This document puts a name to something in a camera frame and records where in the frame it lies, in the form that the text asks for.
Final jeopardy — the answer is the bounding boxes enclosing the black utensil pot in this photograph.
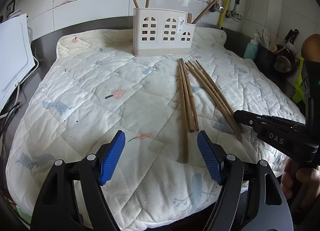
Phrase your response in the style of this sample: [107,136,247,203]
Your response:
[254,44,296,79]

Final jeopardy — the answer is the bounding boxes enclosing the right metal hose valve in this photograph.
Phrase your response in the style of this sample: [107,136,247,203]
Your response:
[226,0,242,22]

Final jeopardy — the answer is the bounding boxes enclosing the teal soap bottle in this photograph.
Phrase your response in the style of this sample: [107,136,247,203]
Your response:
[244,38,259,60]

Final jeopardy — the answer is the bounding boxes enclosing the white quilted mat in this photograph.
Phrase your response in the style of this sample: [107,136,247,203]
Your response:
[5,28,305,230]

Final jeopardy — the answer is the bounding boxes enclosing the green plastic basket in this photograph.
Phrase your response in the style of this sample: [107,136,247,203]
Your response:
[292,70,305,104]

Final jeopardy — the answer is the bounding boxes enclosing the copper coloured pot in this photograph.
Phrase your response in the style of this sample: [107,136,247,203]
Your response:
[301,34,320,62]

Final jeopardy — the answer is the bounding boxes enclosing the white microwave oven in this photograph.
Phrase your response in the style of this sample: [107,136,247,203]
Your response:
[0,14,35,108]

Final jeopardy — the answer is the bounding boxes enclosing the white rice spoon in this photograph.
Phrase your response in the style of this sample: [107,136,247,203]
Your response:
[261,27,270,49]

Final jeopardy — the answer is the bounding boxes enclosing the black kitchen knife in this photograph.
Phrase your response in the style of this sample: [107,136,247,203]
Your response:
[284,29,299,44]

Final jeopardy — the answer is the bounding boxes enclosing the right hand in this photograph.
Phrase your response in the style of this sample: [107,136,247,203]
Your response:
[280,158,319,206]

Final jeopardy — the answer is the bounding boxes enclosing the white utensil holder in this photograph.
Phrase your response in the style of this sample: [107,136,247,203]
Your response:
[133,8,195,56]

